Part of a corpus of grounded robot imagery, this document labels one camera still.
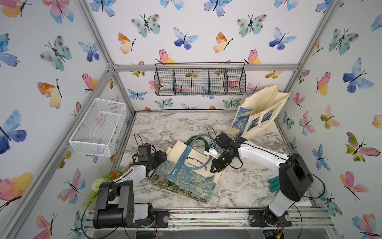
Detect cream bag blue floral pattern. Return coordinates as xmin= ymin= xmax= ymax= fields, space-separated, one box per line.
xmin=150 ymin=135 xmax=223 ymax=204

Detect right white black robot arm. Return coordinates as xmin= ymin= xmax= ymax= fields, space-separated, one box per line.
xmin=210 ymin=133 xmax=316 ymax=228

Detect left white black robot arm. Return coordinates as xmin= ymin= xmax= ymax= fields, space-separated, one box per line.
xmin=92 ymin=142 xmax=168 ymax=239

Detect cream bag starry night print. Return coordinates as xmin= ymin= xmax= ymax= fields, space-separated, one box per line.
xmin=229 ymin=85 xmax=290 ymax=140

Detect wooden comb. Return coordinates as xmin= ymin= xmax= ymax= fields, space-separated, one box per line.
xmin=123 ymin=162 xmax=133 ymax=172

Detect green rubber glove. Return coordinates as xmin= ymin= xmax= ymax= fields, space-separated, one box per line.
xmin=268 ymin=176 xmax=280 ymax=193

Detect potted plant orange flowers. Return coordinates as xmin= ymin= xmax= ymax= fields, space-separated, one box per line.
xmin=82 ymin=168 xmax=126 ymax=209

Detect aluminium front rail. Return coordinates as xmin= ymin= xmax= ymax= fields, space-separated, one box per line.
xmin=85 ymin=207 xmax=335 ymax=232

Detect white mesh wall basket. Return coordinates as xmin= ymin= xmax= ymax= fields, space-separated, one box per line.
xmin=69 ymin=98 xmax=126 ymax=157

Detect black wire wall basket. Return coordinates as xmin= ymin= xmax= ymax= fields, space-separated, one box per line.
xmin=152 ymin=62 xmax=247 ymax=99

